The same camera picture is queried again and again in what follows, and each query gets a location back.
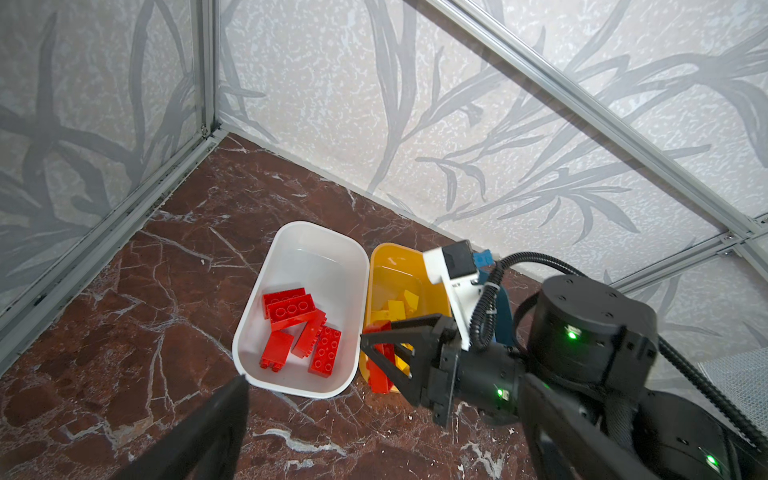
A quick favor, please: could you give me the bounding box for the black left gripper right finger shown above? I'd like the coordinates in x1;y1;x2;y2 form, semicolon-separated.
518;374;656;479

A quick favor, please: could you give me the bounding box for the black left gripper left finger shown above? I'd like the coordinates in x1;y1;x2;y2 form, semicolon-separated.
113;375;249;479

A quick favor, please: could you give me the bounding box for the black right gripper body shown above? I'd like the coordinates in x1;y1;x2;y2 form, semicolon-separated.
428;315;525;427

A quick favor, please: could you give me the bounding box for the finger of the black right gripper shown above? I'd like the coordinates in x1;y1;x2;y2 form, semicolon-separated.
361;313;446;348
362;344;444;408

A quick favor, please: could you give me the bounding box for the red lego brick front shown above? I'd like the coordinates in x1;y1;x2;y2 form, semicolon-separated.
362;319;398;395

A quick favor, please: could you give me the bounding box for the small red lego brick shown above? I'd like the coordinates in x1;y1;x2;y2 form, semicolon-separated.
259;330;294;372

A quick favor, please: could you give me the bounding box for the yellow lego brick cluster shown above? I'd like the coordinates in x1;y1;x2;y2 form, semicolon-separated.
370;300;407;323
402;290;420;313

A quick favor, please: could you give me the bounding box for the yellow plastic container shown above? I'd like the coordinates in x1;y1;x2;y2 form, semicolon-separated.
360;243;451;393

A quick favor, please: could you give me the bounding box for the teal plastic container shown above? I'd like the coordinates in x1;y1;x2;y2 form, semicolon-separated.
473;250;514;346

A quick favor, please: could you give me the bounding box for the white plastic container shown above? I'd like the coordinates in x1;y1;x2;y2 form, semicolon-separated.
231;221;369;399

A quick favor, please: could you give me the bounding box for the black corrugated right cable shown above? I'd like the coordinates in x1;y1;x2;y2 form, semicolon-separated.
467;251;768;454

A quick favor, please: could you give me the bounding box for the white wire mesh basket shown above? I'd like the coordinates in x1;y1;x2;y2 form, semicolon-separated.
698;348;768;435

